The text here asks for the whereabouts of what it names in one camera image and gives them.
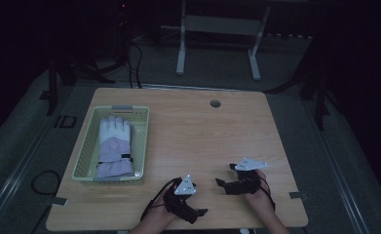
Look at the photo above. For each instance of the lilac and white ski glove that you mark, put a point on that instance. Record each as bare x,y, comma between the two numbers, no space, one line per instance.
115,146

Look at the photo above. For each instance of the dark tripod stand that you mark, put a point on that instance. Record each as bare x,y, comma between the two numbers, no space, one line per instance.
53,81

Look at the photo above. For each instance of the green plastic basket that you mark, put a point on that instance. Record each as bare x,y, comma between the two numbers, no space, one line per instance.
142,130

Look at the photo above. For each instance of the person's left hand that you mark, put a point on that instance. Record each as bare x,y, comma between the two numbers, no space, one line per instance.
160,213

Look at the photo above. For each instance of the person's right hand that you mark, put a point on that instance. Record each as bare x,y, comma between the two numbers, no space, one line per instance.
259,198

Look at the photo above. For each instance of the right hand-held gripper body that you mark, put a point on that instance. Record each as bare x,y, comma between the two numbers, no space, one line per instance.
246,177

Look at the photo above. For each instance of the white metal desk frame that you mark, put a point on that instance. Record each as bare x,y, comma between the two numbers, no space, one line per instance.
222,24

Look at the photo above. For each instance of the grey tape piece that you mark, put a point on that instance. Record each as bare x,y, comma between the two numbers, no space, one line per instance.
297,195
59,201

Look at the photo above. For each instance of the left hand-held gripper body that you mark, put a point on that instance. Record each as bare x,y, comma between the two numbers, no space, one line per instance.
184,188

